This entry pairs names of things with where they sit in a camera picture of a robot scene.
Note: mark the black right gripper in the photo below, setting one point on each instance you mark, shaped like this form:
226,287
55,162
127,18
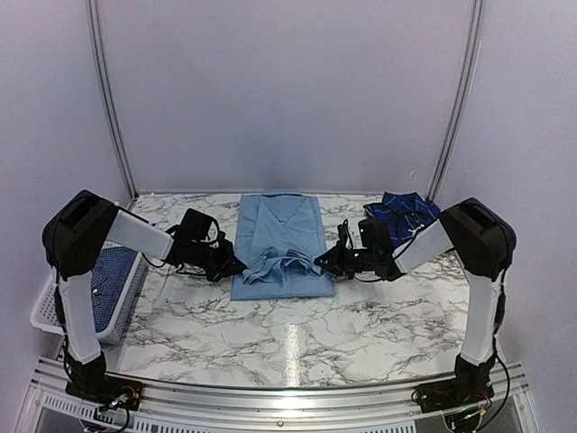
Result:
334,261

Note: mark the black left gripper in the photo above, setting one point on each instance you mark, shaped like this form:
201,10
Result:
227,258

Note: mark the light blue long sleeve shirt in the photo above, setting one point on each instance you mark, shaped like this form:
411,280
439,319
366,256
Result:
278,238

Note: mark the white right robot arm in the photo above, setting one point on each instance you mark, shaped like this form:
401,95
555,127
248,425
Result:
484,245

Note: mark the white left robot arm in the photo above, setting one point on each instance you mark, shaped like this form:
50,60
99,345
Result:
73,240

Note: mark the dark blue plaid folded shirt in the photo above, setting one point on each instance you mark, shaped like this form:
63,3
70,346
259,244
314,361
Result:
404,214

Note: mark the blue checked shirt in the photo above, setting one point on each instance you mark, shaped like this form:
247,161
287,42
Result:
109,276

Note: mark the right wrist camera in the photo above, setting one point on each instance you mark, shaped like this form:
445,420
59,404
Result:
375,237

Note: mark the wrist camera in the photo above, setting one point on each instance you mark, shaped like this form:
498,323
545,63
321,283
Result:
375,237
196,227

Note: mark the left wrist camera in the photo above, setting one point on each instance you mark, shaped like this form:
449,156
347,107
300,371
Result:
196,227

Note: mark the aluminium back table rail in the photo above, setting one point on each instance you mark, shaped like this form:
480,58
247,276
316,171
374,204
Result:
272,192

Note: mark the right aluminium corner post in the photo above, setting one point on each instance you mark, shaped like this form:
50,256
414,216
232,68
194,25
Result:
464,85

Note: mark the aluminium corner post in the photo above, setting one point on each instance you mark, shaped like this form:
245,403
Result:
464,85
104,82

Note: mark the left aluminium corner post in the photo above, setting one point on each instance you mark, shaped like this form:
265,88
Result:
104,82

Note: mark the aluminium front frame rail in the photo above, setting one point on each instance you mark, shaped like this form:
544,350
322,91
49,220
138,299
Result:
181,407

